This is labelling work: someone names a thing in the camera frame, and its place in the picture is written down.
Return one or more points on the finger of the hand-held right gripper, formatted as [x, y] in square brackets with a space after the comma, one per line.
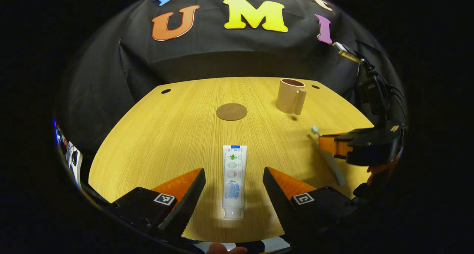
[329, 144]

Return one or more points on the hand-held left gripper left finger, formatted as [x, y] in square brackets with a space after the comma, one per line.
[185, 206]

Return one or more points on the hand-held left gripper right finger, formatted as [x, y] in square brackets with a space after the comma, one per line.
[281, 206]

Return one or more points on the white toothbrush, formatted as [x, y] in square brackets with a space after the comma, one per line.
[335, 169]

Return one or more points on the white toothpaste tube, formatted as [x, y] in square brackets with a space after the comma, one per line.
[234, 180]

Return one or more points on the beige cup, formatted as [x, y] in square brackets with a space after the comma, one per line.
[287, 96]

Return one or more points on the round brown coaster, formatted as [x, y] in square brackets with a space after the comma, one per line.
[232, 112]

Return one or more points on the wooden desktop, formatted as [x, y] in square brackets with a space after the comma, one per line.
[166, 143]

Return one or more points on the black and white striped clothing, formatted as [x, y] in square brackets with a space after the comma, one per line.
[276, 243]

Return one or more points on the black backdrop cloth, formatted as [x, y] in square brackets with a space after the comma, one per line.
[222, 54]

